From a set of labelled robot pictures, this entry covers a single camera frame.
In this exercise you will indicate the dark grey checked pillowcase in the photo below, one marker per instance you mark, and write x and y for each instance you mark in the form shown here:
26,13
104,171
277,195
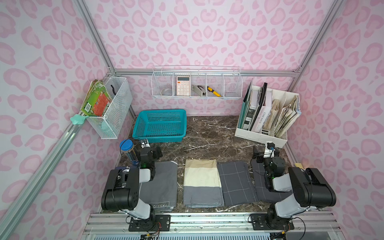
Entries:
236,183

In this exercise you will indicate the white mesh wall basket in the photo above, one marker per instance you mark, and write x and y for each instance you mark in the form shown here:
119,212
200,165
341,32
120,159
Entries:
109,126

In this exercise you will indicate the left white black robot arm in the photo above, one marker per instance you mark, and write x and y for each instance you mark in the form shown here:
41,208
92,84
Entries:
121,192

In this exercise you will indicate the pink white calculator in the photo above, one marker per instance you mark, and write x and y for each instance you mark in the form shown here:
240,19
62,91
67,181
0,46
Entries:
183,86

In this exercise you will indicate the green red booklet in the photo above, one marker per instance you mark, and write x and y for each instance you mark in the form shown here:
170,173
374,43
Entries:
97,100

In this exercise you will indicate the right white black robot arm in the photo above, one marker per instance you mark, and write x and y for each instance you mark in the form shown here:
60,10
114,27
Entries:
308,188

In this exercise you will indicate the pink white book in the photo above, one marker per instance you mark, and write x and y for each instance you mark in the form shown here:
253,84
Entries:
264,113

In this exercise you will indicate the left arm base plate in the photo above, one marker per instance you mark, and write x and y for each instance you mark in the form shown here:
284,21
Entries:
159,223

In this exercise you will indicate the yellow utility knife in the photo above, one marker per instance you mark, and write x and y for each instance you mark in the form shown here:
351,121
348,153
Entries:
214,92

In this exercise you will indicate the teal plastic basket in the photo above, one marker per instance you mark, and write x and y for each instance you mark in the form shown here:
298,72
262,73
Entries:
161,126

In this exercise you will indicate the yellow sticky note pad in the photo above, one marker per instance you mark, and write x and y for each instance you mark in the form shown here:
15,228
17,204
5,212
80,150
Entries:
299,165

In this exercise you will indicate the blue lidded pencil jar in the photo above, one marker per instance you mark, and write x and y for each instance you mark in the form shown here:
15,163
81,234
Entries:
127,149

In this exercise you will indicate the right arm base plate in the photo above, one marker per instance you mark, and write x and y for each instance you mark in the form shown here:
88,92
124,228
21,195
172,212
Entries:
265,222

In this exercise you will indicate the beige grey pillowcase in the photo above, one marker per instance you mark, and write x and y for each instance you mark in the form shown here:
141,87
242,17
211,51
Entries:
202,184

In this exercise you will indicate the plain grey pillowcase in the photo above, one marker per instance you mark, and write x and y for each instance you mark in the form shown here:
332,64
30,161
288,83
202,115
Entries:
161,192

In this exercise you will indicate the white wire wall shelf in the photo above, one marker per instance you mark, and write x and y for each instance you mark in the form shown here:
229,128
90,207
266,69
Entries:
227,82

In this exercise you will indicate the mint green wall hook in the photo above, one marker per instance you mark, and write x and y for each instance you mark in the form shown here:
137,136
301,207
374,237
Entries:
78,119

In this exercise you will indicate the green folder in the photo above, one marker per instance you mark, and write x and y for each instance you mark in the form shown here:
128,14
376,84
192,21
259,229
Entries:
245,105

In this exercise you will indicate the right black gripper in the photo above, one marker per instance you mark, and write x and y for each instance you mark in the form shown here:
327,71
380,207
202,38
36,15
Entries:
267,154

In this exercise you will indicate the metal tape roll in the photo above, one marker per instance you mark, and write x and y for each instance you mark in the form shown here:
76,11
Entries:
167,92

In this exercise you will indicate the white file organizer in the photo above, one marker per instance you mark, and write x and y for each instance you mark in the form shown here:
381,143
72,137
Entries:
257,98

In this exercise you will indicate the stack of paper envelopes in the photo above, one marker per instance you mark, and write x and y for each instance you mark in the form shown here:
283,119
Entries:
282,116

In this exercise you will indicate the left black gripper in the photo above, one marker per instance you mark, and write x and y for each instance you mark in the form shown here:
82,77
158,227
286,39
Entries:
145,149

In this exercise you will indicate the grey stapler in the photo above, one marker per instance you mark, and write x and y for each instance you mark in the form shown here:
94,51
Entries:
199,90

